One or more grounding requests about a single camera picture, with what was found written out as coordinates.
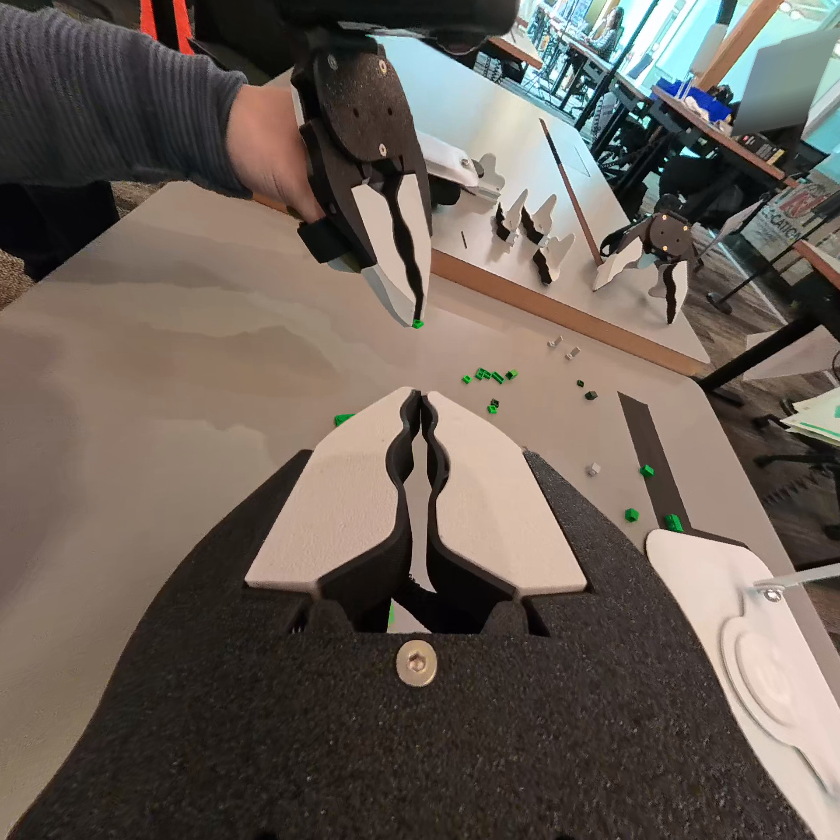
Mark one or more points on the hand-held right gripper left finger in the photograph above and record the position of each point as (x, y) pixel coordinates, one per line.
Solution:
(328, 518)

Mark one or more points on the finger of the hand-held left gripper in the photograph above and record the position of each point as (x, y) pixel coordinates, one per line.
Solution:
(387, 262)
(420, 229)

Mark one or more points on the person's left forearm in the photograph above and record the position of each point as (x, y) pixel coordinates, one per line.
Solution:
(98, 98)

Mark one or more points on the printed banner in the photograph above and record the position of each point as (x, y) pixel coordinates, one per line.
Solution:
(794, 216)

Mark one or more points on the white plate with metal clamp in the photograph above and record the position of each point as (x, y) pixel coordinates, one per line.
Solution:
(453, 164)

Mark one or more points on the blue storage bin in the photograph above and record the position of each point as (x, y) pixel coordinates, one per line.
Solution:
(682, 98)

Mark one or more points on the wooden pillar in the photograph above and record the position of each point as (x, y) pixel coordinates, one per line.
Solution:
(738, 46)

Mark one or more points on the wooden-top background desk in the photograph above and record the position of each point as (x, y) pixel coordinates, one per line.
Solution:
(820, 262)

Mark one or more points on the black tape strip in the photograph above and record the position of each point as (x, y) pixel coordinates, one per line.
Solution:
(640, 420)

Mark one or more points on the black office chair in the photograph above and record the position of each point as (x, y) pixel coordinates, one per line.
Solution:
(800, 485)

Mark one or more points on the spare hand-held gripper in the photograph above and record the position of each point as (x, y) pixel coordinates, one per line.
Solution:
(666, 239)

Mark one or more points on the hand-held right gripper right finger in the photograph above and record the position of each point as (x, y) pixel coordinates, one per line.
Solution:
(505, 518)

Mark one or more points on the scattered green toy bricks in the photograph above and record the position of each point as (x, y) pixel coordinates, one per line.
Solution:
(632, 515)

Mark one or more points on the white book stand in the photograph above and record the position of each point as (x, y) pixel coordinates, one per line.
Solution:
(695, 590)

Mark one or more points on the wood-edged grey table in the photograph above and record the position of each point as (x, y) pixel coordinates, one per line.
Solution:
(472, 105)

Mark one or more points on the person's left hand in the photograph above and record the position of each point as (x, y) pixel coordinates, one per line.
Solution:
(269, 144)

